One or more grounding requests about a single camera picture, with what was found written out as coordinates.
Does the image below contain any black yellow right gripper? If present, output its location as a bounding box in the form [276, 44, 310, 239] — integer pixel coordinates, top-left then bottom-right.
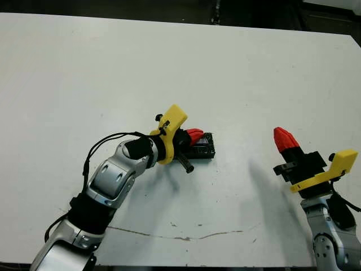
[272, 126, 359, 200]

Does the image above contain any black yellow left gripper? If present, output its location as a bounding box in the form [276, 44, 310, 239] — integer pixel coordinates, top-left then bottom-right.
[148, 104, 205, 174]

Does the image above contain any black glossy box lid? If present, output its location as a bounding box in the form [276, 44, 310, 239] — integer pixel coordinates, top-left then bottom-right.
[180, 132, 217, 159]

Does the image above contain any black chair base leg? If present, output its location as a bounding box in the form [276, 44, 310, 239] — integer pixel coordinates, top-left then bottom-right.
[210, 0, 223, 25]

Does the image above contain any white furniture edge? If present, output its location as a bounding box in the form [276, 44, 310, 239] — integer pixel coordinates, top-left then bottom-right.
[303, 0, 361, 9]

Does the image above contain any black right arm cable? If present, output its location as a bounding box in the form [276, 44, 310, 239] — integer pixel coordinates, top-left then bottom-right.
[328, 179, 361, 213]

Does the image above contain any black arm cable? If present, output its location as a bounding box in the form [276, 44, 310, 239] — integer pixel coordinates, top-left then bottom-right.
[328, 179, 361, 213]
[44, 121, 170, 243]

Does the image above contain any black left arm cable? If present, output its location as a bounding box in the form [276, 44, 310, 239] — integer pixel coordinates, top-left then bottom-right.
[44, 121, 170, 243]

